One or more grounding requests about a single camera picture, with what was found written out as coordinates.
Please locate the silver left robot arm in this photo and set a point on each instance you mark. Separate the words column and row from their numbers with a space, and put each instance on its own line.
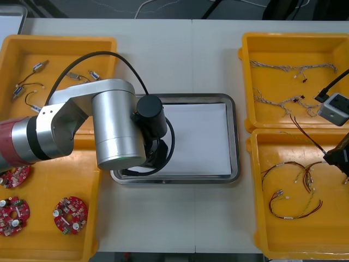
column 114, row 122

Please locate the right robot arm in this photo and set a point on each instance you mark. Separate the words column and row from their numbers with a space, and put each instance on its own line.
column 334, row 109

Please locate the yellow-orange plastic bin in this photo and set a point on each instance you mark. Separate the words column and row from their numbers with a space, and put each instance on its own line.
column 41, row 241
column 24, row 46
column 294, row 240
column 286, row 43

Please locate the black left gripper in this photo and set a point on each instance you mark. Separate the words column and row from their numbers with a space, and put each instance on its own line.
column 151, row 157

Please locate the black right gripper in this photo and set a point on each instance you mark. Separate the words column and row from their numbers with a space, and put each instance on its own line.
column 343, row 161

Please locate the small metal solenoid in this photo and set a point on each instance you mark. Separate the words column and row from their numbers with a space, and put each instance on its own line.
column 35, row 108
column 94, row 74
column 38, row 66
column 73, row 76
column 18, row 91

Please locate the round red circuit board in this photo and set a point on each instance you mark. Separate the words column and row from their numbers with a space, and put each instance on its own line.
column 71, row 210
column 16, row 176
column 13, row 218

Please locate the steel tray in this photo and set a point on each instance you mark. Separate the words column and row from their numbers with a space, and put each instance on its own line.
column 24, row 16
column 235, row 136

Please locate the white paper sheet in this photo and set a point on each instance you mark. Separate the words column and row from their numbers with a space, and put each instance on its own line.
column 9, row 27
column 201, row 136

